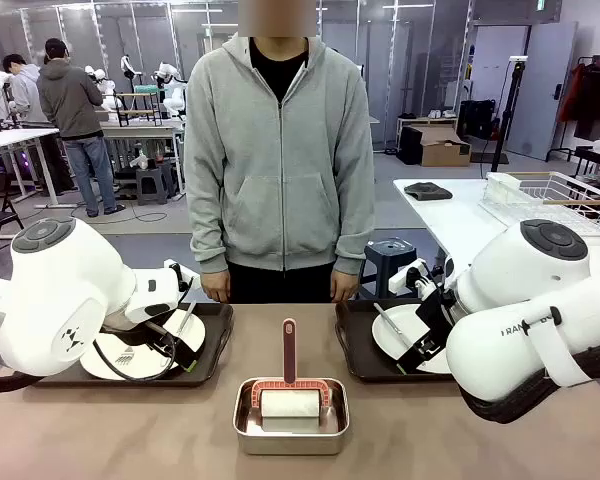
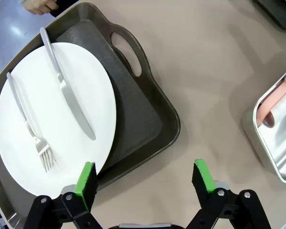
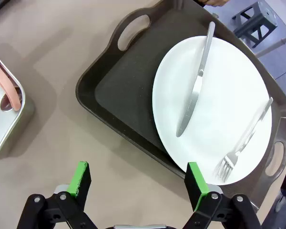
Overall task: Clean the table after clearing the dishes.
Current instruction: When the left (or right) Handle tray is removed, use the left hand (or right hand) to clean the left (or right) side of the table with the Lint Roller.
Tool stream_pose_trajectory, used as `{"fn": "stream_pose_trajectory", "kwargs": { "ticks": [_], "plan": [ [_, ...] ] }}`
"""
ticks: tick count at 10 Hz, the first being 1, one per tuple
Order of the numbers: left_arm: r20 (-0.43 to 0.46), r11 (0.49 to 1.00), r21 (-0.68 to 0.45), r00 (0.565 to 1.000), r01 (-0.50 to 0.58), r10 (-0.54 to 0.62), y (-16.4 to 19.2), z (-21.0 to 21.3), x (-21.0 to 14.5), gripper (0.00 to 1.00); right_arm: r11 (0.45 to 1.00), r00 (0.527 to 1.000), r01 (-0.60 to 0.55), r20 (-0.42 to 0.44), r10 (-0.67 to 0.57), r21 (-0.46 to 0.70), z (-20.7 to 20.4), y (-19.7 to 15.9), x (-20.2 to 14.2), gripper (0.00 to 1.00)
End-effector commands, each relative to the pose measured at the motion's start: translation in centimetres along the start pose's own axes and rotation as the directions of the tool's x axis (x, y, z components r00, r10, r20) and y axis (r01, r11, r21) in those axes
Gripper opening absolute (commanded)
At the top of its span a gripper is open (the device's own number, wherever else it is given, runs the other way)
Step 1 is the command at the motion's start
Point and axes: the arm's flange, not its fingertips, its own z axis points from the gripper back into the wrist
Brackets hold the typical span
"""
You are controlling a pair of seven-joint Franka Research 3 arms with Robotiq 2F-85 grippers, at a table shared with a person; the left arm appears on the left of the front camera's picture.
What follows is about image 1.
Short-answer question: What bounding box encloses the gray plastic step stool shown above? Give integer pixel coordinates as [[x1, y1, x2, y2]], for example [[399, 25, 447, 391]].
[[135, 166, 180, 207]]

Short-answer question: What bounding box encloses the person's left hand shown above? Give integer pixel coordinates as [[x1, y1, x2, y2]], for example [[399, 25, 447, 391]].
[[329, 272, 359, 304]]

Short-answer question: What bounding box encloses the dark brown serving tray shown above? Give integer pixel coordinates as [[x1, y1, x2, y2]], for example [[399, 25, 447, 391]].
[[334, 298, 462, 384], [33, 302, 235, 389]]

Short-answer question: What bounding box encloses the pink handled lint roller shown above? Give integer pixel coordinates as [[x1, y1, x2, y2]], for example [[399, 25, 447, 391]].
[[249, 318, 330, 420]]

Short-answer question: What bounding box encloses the white background desk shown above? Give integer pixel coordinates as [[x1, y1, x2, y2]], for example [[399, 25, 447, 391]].
[[0, 127, 62, 210]]

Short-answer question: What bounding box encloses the black storage box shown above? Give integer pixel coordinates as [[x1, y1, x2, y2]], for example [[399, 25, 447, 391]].
[[396, 124, 424, 167]]

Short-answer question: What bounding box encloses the left arm black braided hose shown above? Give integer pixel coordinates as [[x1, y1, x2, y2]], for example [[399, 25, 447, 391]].
[[0, 372, 44, 394]]

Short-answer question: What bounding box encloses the black folded cloth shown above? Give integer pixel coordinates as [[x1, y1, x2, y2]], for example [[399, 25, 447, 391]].
[[403, 181, 454, 203]]

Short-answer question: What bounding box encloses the black equipment case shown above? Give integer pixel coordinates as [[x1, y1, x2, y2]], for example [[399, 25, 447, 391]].
[[458, 99, 497, 142]]

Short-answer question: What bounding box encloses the brown cardboard box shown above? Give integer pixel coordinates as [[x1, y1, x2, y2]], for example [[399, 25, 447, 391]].
[[418, 127, 473, 168]]

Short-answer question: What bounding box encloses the white side table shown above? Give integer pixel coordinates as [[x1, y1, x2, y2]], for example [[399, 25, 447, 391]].
[[393, 177, 600, 269]]

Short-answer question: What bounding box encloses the wooden black frame shelf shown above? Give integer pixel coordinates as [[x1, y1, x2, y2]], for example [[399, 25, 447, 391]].
[[114, 91, 163, 128]]

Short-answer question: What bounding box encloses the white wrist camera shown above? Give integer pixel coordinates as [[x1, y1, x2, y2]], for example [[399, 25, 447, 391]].
[[162, 258, 201, 301], [388, 259, 444, 301]]

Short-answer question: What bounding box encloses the white wire dish rack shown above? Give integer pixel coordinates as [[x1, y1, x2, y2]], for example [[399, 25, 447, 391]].
[[479, 171, 600, 237]]

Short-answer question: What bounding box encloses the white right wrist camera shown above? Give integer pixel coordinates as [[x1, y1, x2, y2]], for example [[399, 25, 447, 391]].
[[388, 259, 444, 301]]

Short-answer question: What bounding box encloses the arm black braided hose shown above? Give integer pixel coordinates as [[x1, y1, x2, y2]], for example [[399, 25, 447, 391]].
[[0, 372, 44, 394], [458, 342, 600, 426]]

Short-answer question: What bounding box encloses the white cutlery holder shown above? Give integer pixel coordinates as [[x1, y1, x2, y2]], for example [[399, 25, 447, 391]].
[[483, 172, 522, 207]]

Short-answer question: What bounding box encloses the person's left forearm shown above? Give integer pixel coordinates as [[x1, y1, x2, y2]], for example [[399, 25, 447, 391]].
[[331, 194, 376, 277]]

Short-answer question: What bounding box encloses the right arm black braided hose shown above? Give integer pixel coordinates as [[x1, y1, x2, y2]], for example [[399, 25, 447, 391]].
[[458, 342, 600, 426]]

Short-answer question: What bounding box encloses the dark blue plastic stool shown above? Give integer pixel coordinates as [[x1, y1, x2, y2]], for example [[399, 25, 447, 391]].
[[357, 237, 422, 301]]

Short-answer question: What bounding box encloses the person in light gray hoodie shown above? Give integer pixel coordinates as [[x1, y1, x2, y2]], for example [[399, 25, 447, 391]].
[[1, 53, 50, 127]]

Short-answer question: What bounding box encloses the black coat rack with clothes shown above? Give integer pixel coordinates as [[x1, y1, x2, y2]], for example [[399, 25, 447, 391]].
[[558, 54, 600, 151]]

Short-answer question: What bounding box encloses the rectangular stainless steel tray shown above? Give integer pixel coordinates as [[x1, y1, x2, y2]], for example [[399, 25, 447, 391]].
[[232, 377, 351, 456]]

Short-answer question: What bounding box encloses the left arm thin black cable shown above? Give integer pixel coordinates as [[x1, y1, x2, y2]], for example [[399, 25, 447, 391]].
[[92, 319, 178, 384]]

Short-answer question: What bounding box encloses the person's right hand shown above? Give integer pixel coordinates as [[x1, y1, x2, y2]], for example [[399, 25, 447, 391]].
[[200, 271, 231, 304]]

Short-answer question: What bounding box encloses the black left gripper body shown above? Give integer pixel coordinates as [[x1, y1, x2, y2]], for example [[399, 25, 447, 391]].
[[145, 319, 190, 362]]

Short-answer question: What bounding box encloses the person's right forearm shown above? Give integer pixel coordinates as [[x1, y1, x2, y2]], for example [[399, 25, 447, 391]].
[[188, 194, 230, 276]]

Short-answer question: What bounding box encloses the white round plate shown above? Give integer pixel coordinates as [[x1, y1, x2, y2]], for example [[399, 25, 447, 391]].
[[371, 303, 454, 376], [79, 307, 207, 381]]

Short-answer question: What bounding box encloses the background metal leg table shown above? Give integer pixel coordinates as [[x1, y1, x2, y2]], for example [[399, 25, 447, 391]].
[[101, 123, 185, 195]]

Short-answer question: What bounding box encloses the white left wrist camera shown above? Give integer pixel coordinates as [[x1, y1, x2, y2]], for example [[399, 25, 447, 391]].
[[162, 258, 201, 301]]

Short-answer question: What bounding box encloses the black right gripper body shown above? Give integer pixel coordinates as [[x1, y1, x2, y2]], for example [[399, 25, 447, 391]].
[[413, 287, 456, 347]]

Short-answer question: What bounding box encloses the person in gray zip hoodie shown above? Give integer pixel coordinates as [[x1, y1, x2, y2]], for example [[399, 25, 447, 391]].
[[183, 32, 376, 305]]

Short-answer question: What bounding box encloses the person in cap and jeans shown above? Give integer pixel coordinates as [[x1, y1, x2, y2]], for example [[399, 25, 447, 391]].
[[36, 38, 127, 218]]

